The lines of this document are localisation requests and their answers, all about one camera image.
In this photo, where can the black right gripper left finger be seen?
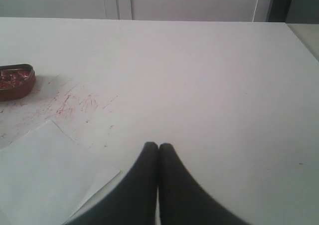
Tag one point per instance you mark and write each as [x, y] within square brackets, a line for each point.
[133, 201]

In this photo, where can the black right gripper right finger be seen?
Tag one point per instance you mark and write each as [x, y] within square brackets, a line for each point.
[182, 201]

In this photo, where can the red ink paste tin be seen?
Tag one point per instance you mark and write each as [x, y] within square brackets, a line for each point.
[16, 81]

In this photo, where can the white paper sheet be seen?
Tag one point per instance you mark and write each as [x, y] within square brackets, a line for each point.
[45, 177]

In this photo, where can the white cabinet with doors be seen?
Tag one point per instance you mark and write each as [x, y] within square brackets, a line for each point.
[182, 10]

